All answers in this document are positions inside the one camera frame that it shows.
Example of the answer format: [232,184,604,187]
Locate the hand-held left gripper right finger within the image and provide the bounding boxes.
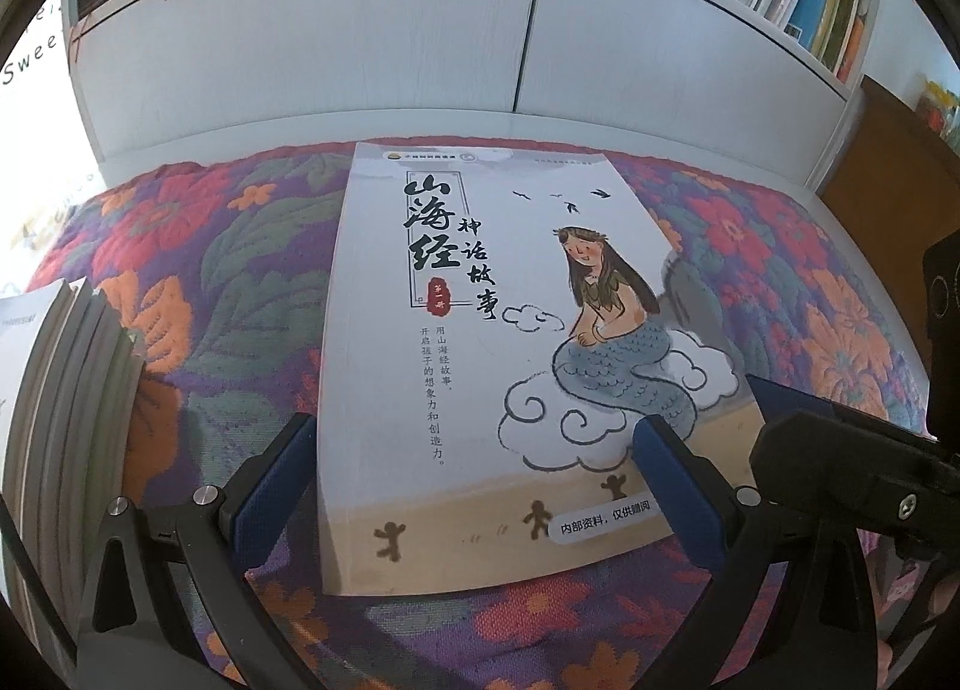
[631,414,878,690]

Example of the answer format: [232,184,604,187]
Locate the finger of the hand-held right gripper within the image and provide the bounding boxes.
[745,373,960,535]

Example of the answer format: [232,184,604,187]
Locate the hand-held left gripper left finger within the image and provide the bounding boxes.
[75,411,322,690]

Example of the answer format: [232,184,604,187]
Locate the stack of books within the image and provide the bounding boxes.
[0,277,145,668]

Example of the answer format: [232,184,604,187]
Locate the white mermaid cover book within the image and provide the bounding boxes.
[315,141,758,599]

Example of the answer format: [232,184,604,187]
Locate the brown wooden cabinet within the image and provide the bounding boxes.
[817,75,960,301]

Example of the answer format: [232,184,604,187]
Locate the floral purple blanket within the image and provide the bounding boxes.
[22,139,946,690]

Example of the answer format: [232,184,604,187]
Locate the white bookshelf cabinet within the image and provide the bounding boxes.
[64,0,882,185]

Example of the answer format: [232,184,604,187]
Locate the black lettering wall decal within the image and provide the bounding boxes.
[0,4,61,87]

